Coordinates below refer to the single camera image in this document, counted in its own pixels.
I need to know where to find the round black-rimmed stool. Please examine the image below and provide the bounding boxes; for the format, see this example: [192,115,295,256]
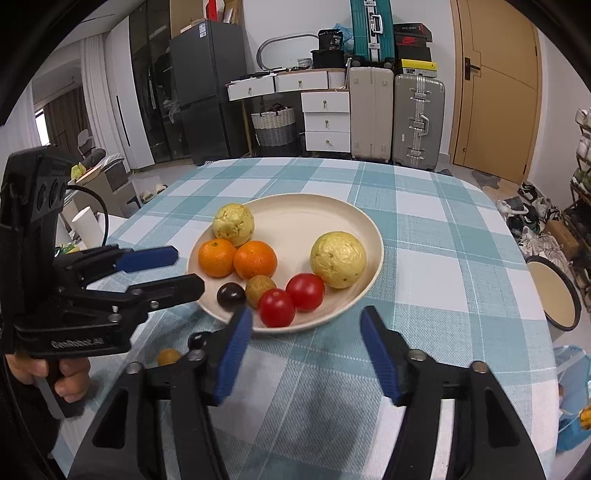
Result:
[526,256,582,332]

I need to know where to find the black cable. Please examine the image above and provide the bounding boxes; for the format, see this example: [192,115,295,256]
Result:
[64,184,110,248]

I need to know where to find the woven laundry basket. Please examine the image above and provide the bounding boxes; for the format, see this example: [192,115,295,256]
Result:
[250,104,297,147]

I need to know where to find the red tomato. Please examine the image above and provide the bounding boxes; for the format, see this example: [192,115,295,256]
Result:
[286,273,325,312]
[259,288,296,328]

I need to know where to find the white drawer cabinet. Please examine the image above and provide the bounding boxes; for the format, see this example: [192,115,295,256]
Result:
[226,68,352,154]

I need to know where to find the beige suitcase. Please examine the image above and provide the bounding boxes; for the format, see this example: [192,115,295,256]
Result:
[349,67,394,163]

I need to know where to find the brown longan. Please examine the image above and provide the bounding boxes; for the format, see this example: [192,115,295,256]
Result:
[156,348,182,367]
[245,275,276,310]

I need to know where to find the teal suitcase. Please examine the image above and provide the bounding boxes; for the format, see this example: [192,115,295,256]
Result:
[351,0,394,69]

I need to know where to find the orange mandarin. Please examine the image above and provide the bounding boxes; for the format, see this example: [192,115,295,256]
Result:
[233,240,277,280]
[197,238,236,278]

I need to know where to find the wooden door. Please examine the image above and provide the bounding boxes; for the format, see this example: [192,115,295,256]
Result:
[450,1,542,184]

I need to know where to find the dark plum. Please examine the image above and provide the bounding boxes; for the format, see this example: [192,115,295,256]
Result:
[216,282,246,311]
[187,331,211,351]

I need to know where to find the blue plastic bag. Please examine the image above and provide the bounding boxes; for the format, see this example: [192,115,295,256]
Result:
[554,345,590,453]

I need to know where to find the left hand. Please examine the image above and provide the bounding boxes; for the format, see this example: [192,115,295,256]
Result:
[5,353,92,405]

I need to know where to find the yellow-green guava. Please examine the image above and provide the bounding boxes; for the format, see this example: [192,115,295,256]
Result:
[212,203,254,247]
[310,231,367,289]

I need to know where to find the black refrigerator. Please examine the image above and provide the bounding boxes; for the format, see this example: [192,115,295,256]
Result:
[170,20,249,165]

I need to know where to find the wooden shoe rack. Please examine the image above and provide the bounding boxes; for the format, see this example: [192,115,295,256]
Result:
[564,108,591,252]

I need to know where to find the silver suitcase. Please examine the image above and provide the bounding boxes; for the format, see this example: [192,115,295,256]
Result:
[392,74,446,171]

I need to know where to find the stacked shoe boxes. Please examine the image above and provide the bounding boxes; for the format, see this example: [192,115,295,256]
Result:
[394,23,438,78]

